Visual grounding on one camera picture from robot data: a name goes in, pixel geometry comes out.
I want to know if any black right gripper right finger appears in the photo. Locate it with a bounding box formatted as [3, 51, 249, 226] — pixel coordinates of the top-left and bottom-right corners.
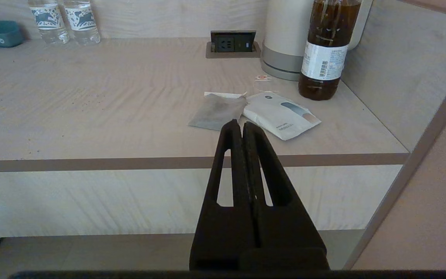
[242, 121, 330, 271]

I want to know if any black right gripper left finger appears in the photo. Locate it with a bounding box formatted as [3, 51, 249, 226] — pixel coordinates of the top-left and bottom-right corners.
[189, 119, 255, 271]

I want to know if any white paper sachet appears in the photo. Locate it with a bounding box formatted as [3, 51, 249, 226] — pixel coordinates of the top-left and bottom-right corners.
[242, 91, 322, 141]

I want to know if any grey tea bag sachet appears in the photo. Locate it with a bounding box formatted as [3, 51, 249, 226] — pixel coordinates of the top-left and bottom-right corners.
[188, 92, 248, 131]

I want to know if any grey kettle base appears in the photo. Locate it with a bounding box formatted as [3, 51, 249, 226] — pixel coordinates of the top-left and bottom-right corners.
[260, 42, 305, 81]

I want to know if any dark cola bottle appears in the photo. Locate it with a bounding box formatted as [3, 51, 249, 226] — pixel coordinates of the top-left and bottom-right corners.
[298, 0, 363, 101]

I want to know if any black recessed socket panel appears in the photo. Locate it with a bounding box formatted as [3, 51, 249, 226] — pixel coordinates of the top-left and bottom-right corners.
[206, 30, 261, 59]

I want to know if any white electric kettle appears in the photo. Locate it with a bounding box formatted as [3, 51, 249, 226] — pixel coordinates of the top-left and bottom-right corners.
[264, 0, 374, 55]

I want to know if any clear water bottle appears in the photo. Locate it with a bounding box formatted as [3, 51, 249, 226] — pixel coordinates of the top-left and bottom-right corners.
[28, 0, 70, 44]
[63, 0, 101, 45]

